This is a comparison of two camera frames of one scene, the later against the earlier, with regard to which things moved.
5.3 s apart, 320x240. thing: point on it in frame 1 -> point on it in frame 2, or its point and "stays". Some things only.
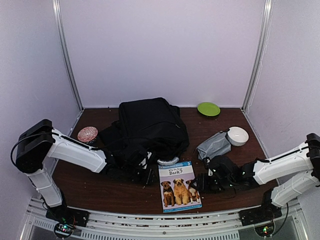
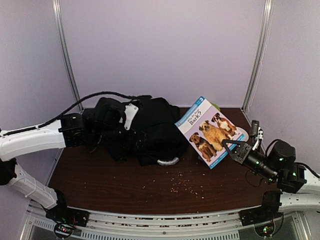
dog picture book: (177, 193) -> (208, 126)
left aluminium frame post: (67, 54) stays
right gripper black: (202, 184) -> (240, 155)
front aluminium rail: (223, 225) stays
